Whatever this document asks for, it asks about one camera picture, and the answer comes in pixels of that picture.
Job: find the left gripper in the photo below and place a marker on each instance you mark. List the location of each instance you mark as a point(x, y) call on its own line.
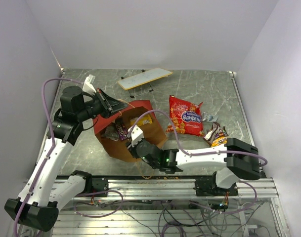
point(108, 104)

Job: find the red candy bag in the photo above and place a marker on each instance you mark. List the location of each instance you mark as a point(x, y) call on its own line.
point(186, 116)

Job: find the red and brown paper bag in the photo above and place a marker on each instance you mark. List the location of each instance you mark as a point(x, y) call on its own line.
point(133, 124)

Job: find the yellow m&m's pack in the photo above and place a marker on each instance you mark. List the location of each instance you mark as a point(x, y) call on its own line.
point(219, 141)

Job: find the small white blue wrapper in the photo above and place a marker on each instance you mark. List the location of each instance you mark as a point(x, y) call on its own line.
point(206, 117)

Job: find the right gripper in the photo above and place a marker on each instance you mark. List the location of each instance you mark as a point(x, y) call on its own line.
point(132, 149)

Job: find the aluminium rail frame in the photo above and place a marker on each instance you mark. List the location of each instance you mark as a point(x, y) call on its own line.
point(167, 206)

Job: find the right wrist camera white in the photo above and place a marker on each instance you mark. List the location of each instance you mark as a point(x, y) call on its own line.
point(135, 134)

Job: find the small whiteboard on stand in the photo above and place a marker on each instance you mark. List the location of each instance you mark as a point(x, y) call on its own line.
point(145, 77)

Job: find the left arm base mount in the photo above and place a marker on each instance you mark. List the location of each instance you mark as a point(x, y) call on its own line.
point(97, 187)

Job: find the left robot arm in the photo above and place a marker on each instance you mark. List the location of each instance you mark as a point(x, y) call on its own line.
point(38, 205)

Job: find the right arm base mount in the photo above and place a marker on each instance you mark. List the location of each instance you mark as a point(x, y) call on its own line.
point(206, 188)

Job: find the yellow snack box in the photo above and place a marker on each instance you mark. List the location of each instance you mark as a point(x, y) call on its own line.
point(143, 121)

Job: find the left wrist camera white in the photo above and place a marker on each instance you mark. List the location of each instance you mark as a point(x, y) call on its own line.
point(88, 86)

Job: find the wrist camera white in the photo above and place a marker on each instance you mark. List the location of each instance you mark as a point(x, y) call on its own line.
point(135, 134)
point(88, 86)

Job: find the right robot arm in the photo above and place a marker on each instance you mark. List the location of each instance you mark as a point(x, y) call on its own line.
point(238, 160)

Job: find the brown m&m's pack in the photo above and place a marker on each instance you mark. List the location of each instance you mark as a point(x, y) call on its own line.
point(210, 134)

